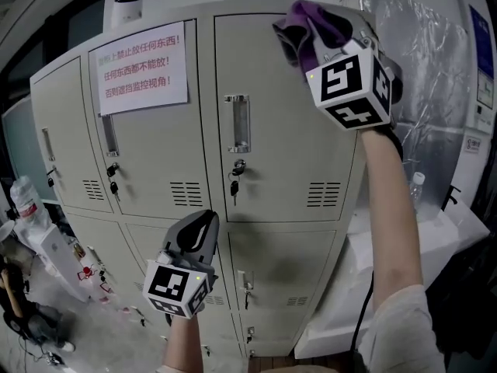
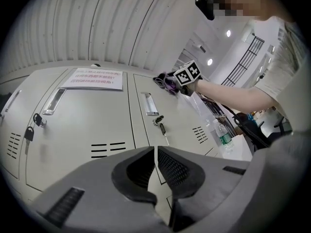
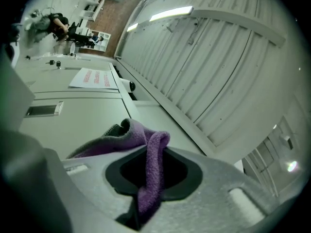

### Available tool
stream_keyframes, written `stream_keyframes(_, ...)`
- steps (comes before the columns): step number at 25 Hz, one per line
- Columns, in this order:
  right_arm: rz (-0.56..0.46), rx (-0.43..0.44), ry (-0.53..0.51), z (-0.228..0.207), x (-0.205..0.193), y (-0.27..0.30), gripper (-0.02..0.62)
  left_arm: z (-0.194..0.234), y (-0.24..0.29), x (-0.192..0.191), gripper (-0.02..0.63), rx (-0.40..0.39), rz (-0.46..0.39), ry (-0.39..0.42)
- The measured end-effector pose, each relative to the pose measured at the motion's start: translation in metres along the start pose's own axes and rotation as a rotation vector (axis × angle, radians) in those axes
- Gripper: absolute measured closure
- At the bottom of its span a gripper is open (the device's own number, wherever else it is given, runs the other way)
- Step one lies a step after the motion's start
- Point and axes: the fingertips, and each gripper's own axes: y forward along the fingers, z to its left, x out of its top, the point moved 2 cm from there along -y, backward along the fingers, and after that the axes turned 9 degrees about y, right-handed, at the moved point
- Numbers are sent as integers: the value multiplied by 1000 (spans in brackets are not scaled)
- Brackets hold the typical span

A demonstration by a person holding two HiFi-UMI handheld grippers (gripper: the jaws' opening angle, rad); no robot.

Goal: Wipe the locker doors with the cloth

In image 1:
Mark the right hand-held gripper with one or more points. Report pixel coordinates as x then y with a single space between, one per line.
349 88

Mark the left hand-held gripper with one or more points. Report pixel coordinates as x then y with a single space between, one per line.
171 286

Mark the purple wiping cloth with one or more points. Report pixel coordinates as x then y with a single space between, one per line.
306 10

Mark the grey metal locker door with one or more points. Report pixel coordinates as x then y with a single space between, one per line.
279 150

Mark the person's left forearm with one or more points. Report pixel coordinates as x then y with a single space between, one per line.
184 344

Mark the person's right forearm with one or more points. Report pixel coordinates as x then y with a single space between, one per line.
388 208

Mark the grey metal locker cabinet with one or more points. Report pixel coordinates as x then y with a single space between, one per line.
163 150

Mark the black-headed locker key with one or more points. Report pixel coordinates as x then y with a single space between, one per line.
51 181
235 187
114 187

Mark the silver foil sheet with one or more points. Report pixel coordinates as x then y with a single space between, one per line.
427 91

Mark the white water dispenser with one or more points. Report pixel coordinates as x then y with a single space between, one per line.
54 259

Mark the large dispenser water jug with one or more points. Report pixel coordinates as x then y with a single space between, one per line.
29 204

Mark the white paper notice sheet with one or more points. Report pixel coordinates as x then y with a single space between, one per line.
141 68

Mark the green label plastic water bottle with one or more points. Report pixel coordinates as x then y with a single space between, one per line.
417 192

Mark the small black electronic device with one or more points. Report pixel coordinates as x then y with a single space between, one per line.
54 360

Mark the person's grey printed shirt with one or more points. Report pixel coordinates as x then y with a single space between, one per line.
404 332

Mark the blue wall poster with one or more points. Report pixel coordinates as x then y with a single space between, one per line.
481 41

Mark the white wall device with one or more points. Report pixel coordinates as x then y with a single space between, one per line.
485 99

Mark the black metal bracket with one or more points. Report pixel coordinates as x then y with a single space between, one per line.
450 196

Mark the white security camera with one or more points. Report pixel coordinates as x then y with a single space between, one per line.
127 8

